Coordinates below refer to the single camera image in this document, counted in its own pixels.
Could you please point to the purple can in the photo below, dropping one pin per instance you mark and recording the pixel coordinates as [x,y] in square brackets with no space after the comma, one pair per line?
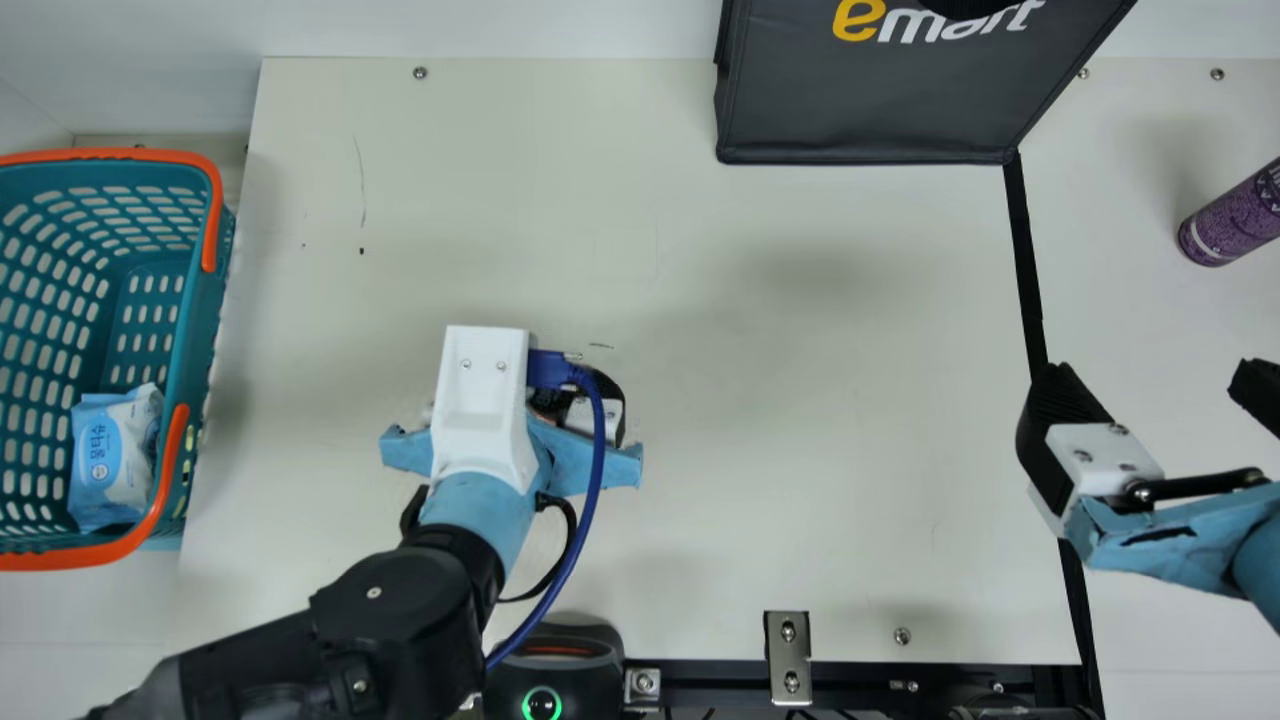
[1235,220]

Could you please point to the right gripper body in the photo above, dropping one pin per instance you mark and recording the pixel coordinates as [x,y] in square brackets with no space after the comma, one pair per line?
[1180,545]

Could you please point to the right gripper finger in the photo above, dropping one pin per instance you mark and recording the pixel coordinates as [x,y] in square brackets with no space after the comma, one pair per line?
[1070,440]
[1262,395]

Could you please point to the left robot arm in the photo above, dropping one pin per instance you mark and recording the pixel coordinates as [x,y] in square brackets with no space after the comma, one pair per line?
[390,620]

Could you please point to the dark grey bag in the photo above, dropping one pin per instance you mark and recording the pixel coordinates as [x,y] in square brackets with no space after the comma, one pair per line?
[880,100]

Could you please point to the teal shopping basket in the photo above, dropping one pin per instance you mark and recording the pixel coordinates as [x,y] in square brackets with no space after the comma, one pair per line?
[190,400]

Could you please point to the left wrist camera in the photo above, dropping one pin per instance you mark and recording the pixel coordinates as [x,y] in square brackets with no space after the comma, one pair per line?
[485,400]

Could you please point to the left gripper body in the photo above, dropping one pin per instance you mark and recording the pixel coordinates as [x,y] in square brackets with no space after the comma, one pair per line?
[470,510]

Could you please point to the white and blue wipes pack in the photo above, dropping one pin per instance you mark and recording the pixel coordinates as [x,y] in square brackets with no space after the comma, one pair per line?
[110,455]

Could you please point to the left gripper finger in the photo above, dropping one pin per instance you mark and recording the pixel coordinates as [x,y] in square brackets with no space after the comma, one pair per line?
[608,405]

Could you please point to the black device with green light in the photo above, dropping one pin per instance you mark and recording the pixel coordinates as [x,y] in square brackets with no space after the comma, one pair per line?
[550,670]

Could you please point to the black strip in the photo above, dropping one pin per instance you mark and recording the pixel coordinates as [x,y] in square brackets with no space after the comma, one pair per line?
[1025,260]

